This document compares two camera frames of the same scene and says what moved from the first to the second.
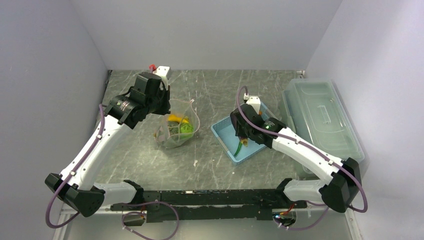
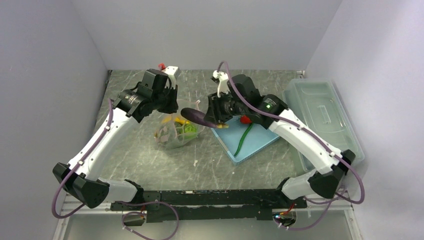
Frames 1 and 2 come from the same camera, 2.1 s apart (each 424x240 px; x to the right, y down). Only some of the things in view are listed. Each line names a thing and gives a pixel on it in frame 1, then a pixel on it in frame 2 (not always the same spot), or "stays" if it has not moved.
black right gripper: [239, 132] → [214, 113]
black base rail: [179, 206] stays
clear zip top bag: [178, 127] stays
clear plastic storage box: [314, 109] stays
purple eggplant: [244, 141] → [198, 116]
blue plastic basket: [225, 130] stays
